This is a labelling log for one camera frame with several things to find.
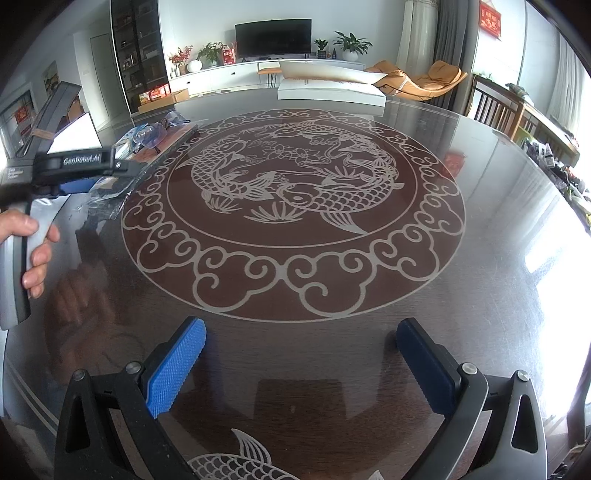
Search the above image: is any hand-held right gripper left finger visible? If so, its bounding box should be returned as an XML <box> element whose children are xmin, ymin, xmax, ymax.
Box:
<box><xmin>55</xmin><ymin>316</ymin><xmax>206</xmax><ymax>480</ymax></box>

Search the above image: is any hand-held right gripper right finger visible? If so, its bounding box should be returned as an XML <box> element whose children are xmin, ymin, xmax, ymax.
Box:
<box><xmin>396</xmin><ymin>318</ymin><xmax>548</xmax><ymax>480</ymax></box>

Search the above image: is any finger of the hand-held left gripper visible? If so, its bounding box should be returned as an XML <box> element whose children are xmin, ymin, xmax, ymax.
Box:
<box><xmin>115</xmin><ymin>158</ymin><xmax>151</xmax><ymax>181</ymax></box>
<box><xmin>58</xmin><ymin>178</ymin><xmax>100</xmax><ymax>197</ymax></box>

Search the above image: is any large white cardboard box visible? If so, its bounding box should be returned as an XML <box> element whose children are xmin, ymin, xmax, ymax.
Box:
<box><xmin>46</xmin><ymin>112</ymin><xmax>103</xmax><ymax>155</ymax></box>

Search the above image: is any long clear plastic sleeve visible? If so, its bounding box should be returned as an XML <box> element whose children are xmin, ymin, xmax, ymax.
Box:
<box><xmin>69</xmin><ymin>152</ymin><xmax>158</xmax><ymax>223</ymax></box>

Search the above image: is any clear plastic wrap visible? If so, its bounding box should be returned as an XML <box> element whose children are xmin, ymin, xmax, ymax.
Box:
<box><xmin>159</xmin><ymin>111</ymin><xmax>191</xmax><ymax>132</ymax></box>

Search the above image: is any person's left hand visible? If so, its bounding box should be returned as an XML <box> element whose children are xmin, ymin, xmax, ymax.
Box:
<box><xmin>0</xmin><ymin>208</ymin><xmax>61</xmax><ymax>298</ymax></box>

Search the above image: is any red door poster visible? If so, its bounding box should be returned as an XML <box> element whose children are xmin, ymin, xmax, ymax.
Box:
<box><xmin>14</xmin><ymin>104</ymin><xmax>33</xmax><ymax>134</ymax></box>

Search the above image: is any white door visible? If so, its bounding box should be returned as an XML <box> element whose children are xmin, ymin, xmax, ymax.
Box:
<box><xmin>90</xmin><ymin>34</ymin><xmax>116</xmax><ymax>127</ymax></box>

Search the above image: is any dark glass display cabinet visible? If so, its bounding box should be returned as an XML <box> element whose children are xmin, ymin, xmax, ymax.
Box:
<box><xmin>111</xmin><ymin>0</ymin><xmax>169</xmax><ymax>114</ymax></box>

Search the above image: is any red flower arrangement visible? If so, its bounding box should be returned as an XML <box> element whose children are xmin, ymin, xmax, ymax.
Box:
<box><xmin>168</xmin><ymin>46</ymin><xmax>194</xmax><ymax>77</ymax></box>

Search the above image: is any white TV cabinet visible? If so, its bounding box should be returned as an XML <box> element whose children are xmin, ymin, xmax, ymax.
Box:
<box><xmin>168</xmin><ymin>58</ymin><xmax>365</xmax><ymax>95</ymax></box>

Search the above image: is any green leafy plant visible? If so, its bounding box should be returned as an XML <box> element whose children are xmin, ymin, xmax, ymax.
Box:
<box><xmin>198</xmin><ymin>42</ymin><xmax>223</xmax><ymax>68</ymax></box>

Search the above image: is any black television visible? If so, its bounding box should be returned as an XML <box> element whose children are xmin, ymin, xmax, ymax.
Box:
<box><xmin>235</xmin><ymin>19</ymin><xmax>312</xmax><ymax>60</ymax></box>

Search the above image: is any pile of assorted clutter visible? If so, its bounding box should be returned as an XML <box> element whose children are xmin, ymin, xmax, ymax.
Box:
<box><xmin>522</xmin><ymin>141</ymin><xmax>591</xmax><ymax>227</ymax></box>

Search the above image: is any potted plant in white pot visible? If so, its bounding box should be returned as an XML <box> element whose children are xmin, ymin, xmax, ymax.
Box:
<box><xmin>333</xmin><ymin>31</ymin><xmax>372</xmax><ymax>62</ymax></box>

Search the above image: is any dark wooden chair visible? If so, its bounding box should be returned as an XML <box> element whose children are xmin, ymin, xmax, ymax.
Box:
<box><xmin>471</xmin><ymin>75</ymin><xmax>525</xmax><ymax>134</ymax></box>

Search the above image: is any wooden side table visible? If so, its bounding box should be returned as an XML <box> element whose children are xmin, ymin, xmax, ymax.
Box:
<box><xmin>508</xmin><ymin>85</ymin><xmax>580</xmax><ymax>162</ymax></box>

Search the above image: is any orange lounge chair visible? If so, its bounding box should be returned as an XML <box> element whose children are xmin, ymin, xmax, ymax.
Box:
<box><xmin>365</xmin><ymin>60</ymin><xmax>468</xmax><ymax>99</ymax></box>

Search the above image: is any sheer white curtain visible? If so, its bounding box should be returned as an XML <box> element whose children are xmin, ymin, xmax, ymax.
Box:
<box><xmin>549</xmin><ymin>32</ymin><xmax>587</xmax><ymax>134</ymax></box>

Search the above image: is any grey curtain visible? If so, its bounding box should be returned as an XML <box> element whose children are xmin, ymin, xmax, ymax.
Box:
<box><xmin>436</xmin><ymin>0</ymin><xmax>472</xmax><ymax>112</ymax></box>

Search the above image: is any framed wall picture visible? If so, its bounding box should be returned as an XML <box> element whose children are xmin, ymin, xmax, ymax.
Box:
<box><xmin>44</xmin><ymin>60</ymin><xmax>61</xmax><ymax>95</ymax></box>

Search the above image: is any red wall poster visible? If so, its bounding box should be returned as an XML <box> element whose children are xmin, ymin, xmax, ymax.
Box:
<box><xmin>479</xmin><ymin>0</ymin><xmax>502</xmax><ymax>41</ymax></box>

